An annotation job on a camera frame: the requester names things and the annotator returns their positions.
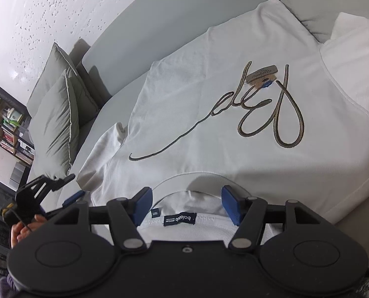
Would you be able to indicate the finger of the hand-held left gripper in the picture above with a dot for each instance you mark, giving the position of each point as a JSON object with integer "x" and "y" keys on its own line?
{"x": 73, "y": 198}
{"x": 65, "y": 181}

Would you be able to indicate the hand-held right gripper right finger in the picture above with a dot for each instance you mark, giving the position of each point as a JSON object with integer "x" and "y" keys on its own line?
{"x": 230, "y": 205}

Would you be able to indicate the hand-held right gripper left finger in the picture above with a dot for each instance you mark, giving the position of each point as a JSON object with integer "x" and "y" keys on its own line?
{"x": 143, "y": 206}

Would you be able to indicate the white script print T-shirt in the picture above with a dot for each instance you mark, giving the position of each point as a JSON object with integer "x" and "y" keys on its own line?
{"x": 203, "y": 99}

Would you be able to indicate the person's left hand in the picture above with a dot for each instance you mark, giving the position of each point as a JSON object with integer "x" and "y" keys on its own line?
{"x": 20, "y": 232}

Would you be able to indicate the light grey box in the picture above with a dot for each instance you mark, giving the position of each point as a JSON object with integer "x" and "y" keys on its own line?
{"x": 17, "y": 175}

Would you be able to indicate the dark bookshelf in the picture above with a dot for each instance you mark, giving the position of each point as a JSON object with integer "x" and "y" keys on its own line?
{"x": 4, "y": 130}

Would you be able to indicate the purple cloth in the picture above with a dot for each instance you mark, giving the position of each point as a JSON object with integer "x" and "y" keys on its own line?
{"x": 6, "y": 287}

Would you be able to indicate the brown hang tag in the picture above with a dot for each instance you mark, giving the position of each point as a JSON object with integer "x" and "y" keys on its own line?
{"x": 262, "y": 74}

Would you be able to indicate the grey sofa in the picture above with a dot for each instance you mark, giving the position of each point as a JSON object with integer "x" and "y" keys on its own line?
{"x": 172, "y": 15}

